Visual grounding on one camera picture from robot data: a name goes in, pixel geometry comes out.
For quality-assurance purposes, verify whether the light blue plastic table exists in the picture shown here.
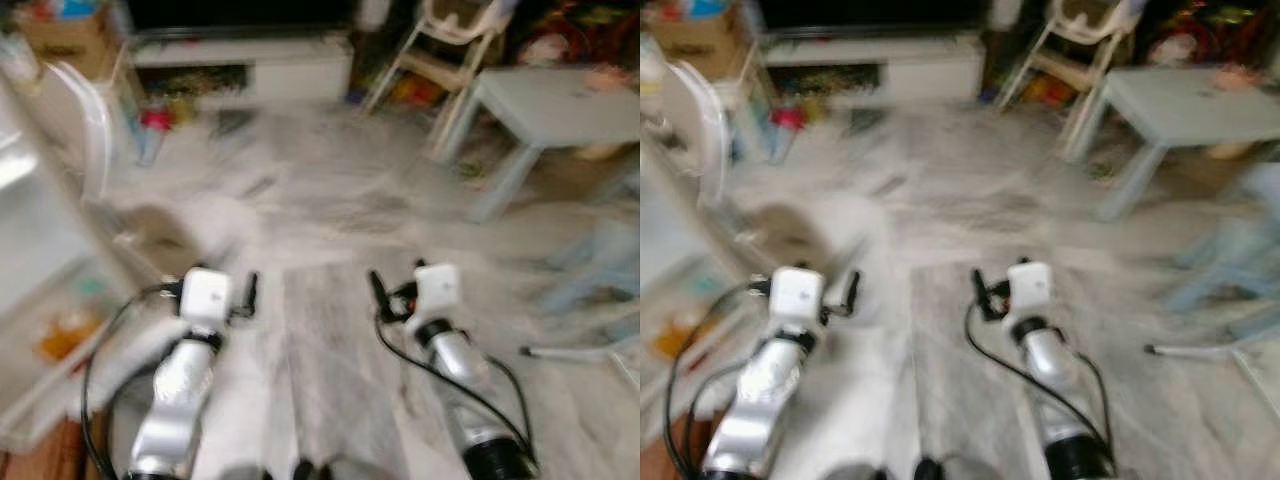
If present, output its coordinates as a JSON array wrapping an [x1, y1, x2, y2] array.
[[428, 67, 641, 224], [1060, 67, 1280, 223]]

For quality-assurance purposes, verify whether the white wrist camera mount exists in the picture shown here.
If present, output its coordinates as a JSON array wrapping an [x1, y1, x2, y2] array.
[[1005, 262, 1054, 313], [771, 266, 826, 326], [413, 263, 462, 313], [181, 267, 235, 328]]

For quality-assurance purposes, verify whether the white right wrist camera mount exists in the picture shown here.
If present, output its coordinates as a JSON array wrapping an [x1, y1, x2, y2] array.
[[413, 263, 462, 313], [1005, 262, 1054, 313]]

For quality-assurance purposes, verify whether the brown cardboard box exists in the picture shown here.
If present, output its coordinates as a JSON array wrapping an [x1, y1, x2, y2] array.
[[18, 5, 113, 79], [645, 5, 746, 76]]

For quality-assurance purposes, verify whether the white TV cabinet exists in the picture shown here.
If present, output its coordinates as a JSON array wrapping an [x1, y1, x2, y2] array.
[[128, 35, 356, 109], [760, 35, 986, 106]]

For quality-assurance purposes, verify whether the white tube black tip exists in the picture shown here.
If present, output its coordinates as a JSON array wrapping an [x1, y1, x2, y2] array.
[[1143, 335, 1280, 423], [518, 335, 641, 363]]

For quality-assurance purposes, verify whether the white high chair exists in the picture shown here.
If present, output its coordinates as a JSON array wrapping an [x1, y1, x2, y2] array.
[[362, 0, 521, 113], [995, 0, 1151, 113]]

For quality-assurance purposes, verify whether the grey robot right leg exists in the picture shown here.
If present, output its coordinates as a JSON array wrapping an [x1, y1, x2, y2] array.
[[295, 458, 401, 480], [915, 455, 1011, 480]]

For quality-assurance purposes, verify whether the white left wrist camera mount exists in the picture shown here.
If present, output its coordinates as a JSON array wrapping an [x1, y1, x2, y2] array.
[[771, 266, 826, 326], [181, 267, 235, 328]]

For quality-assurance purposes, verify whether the black television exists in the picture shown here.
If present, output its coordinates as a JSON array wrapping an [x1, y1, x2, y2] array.
[[755, 0, 991, 33], [122, 0, 361, 36]]

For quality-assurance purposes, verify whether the pink toy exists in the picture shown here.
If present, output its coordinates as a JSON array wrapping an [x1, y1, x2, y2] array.
[[1218, 63, 1263, 91], [588, 63, 633, 93]]

